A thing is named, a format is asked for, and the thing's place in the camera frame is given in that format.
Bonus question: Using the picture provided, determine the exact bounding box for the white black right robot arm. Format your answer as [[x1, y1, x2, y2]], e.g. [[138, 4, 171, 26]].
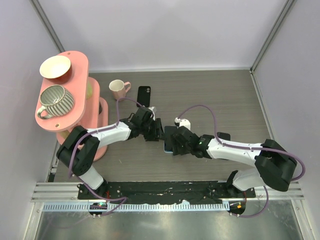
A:
[[170, 126, 297, 198]]

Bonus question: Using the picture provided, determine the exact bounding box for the pink tiered shelf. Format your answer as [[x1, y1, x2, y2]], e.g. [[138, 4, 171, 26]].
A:
[[34, 50, 109, 162]]

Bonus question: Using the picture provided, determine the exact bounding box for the pink mug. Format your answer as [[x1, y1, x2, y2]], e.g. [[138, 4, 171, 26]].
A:
[[108, 79, 131, 100]]

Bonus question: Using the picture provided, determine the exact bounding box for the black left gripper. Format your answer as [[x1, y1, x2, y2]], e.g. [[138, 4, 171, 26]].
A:
[[140, 118, 166, 142]]

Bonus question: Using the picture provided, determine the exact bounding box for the grey striped mug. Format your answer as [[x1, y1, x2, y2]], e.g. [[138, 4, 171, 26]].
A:
[[36, 84, 75, 120]]

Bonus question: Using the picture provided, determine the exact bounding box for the black phone case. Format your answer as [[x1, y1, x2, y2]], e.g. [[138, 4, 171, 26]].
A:
[[137, 86, 151, 108]]

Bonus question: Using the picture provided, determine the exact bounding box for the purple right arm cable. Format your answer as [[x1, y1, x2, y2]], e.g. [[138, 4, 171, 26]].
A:
[[176, 104, 306, 218]]

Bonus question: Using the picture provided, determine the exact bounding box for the white bowl red outside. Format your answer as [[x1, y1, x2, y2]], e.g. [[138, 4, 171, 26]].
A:
[[39, 55, 72, 84]]

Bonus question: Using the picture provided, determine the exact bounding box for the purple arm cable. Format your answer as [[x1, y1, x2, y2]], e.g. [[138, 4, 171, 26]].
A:
[[67, 97, 146, 186], [176, 104, 306, 218]]

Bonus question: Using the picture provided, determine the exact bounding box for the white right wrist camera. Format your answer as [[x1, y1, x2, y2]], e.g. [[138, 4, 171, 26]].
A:
[[174, 117, 191, 130]]

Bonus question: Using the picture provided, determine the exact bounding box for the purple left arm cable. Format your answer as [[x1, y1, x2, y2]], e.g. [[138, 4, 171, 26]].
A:
[[67, 97, 146, 186]]

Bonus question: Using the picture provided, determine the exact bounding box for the blue smartphone black screen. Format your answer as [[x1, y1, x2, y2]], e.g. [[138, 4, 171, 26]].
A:
[[164, 125, 177, 151]]

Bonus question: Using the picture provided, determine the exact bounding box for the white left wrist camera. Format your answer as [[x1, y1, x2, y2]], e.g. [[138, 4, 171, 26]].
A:
[[149, 106, 157, 120]]

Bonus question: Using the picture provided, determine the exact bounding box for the aluminium frame rail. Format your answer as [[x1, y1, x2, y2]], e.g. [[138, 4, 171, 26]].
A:
[[31, 181, 304, 216]]

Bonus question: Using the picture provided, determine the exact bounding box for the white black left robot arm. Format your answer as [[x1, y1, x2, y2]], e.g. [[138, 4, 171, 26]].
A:
[[56, 106, 164, 200]]

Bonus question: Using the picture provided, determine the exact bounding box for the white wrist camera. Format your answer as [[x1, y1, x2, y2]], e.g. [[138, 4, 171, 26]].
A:
[[174, 117, 191, 130], [149, 106, 157, 120]]

